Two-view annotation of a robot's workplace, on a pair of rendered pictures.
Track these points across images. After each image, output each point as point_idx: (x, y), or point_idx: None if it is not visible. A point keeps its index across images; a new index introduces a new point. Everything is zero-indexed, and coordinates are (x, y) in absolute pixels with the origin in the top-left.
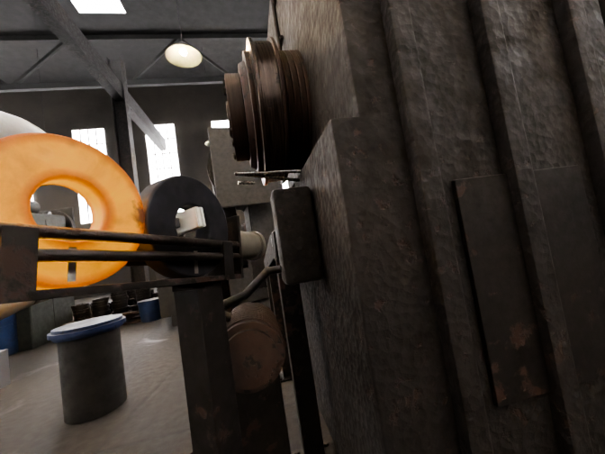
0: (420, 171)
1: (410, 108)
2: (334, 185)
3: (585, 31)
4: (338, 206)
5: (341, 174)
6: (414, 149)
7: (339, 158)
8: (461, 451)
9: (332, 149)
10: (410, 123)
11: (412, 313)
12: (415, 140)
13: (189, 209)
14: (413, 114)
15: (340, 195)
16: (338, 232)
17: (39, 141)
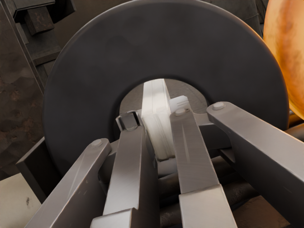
0: (39, 76)
1: (10, 13)
2: (7, 84)
3: None
4: (22, 113)
5: (30, 68)
6: (27, 55)
7: (22, 49)
8: None
9: (4, 33)
10: (16, 29)
11: None
12: (25, 47)
13: (163, 80)
14: (14, 21)
15: (35, 94)
16: (19, 153)
17: None
